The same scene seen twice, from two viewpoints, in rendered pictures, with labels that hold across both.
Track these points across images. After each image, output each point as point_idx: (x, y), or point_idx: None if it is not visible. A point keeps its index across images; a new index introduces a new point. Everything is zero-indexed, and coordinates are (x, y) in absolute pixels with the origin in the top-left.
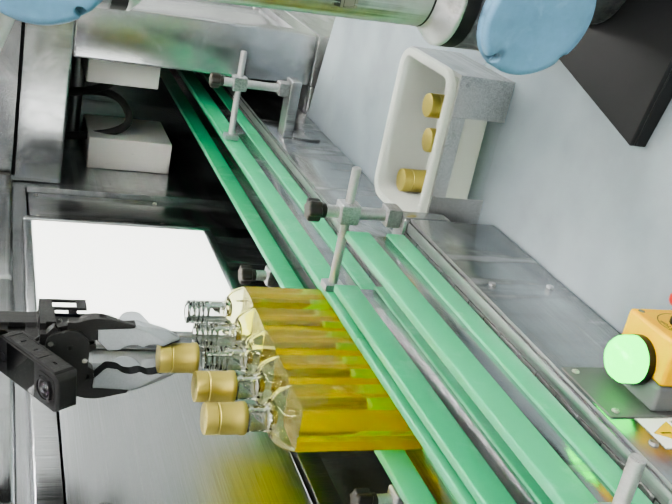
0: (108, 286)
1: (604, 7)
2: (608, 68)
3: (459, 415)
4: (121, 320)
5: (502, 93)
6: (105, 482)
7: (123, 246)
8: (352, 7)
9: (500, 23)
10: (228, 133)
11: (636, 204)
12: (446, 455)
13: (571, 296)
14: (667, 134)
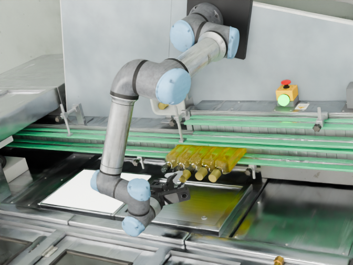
0: (101, 195)
1: None
2: None
3: (255, 138)
4: (174, 174)
5: None
6: (194, 215)
7: (78, 187)
8: (209, 63)
9: (232, 49)
10: (69, 134)
11: (250, 71)
12: (266, 143)
13: (245, 101)
14: (250, 52)
